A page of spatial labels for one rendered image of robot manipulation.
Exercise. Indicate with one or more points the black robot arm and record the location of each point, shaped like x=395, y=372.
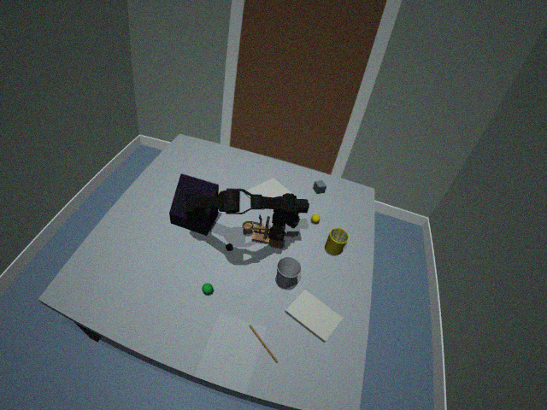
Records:
x=228, y=201

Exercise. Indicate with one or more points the yellow cylindrical cup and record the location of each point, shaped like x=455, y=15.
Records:
x=337, y=239

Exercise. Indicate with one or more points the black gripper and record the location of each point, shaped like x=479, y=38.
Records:
x=277, y=233

